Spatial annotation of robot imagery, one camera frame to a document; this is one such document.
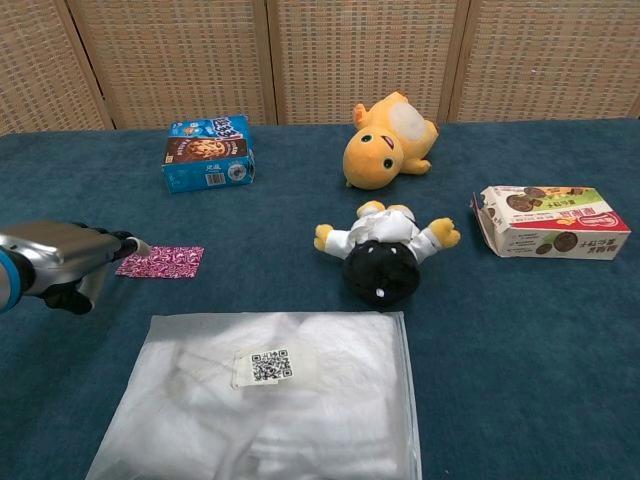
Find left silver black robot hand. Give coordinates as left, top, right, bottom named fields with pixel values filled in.
left=0, top=221, right=152, bottom=316

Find woven rattan folding screen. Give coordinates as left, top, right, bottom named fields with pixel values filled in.
left=0, top=0, right=640, bottom=136

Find black white plush toy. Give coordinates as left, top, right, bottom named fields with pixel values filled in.
left=313, top=199, right=462, bottom=309

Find white red biscuit box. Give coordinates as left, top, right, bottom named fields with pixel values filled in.
left=469, top=185, right=632, bottom=261

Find yellow plush animal toy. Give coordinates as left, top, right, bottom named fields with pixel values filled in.
left=342, top=89, right=441, bottom=191

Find pink patterned card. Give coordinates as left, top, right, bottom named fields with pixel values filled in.
left=115, top=245, right=205, bottom=280

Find blue felt table cover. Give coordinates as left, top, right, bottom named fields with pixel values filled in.
left=0, top=117, right=640, bottom=480

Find blue chocolate cookie box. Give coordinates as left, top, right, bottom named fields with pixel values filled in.
left=160, top=114, right=257, bottom=195

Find clear bag with white cloth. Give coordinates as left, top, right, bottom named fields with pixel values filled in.
left=84, top=310, right=424, bottom=480

